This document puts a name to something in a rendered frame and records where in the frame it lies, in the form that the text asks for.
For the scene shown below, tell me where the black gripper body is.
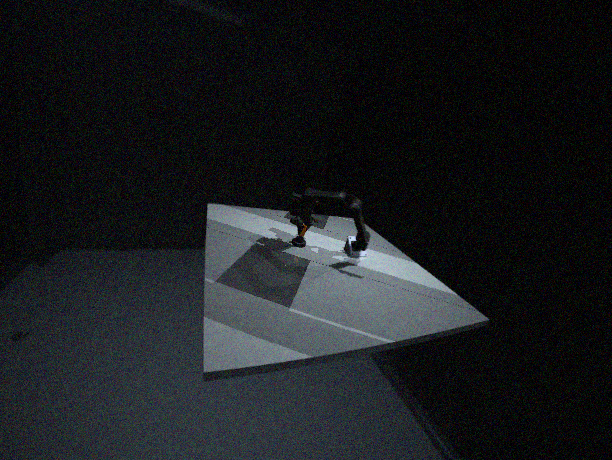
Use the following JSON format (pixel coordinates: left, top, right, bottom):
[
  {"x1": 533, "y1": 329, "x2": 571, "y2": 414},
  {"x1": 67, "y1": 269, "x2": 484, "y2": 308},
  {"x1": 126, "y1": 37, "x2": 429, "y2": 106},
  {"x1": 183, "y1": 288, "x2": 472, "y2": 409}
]
[{"x1": 290, "y1": 208, "x2": 319, "y2": 226}]

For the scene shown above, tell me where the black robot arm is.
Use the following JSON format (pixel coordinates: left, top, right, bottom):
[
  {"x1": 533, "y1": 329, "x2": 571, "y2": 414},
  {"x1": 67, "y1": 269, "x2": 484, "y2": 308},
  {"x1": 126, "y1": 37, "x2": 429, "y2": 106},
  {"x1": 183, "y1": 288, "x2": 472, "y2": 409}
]
[{"x1": 290, "y1": 187, "x2": 370, "y2": 251}]

